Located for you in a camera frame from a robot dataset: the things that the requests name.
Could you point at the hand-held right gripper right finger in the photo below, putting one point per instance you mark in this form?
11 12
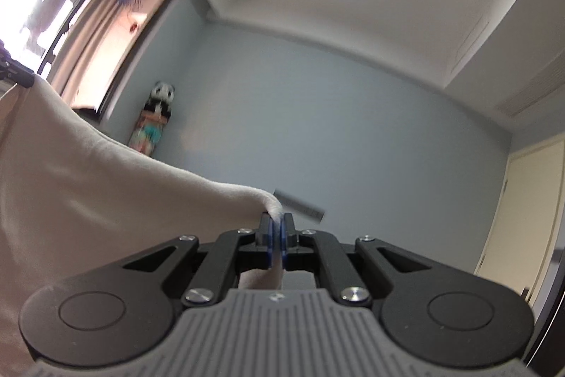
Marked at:
283 244

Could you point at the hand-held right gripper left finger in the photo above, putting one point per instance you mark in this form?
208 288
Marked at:
268 242

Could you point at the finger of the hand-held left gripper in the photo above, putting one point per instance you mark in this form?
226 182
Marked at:
17 72

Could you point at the white long-sleeve shirt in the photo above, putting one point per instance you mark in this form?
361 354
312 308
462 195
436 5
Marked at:
88 204

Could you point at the beige curtain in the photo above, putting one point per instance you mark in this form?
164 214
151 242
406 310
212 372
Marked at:
103 32

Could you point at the colourful plush toy column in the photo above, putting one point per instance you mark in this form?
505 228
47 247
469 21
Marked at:
148 136

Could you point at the panda plush toy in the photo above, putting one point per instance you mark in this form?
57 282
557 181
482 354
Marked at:
162 96

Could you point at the cream door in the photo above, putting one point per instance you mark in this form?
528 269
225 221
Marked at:
521 209

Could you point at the ceiling air vent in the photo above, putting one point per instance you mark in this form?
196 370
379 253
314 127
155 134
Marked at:
536 87

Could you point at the grey wall bar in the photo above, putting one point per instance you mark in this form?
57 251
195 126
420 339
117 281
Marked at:
300 205

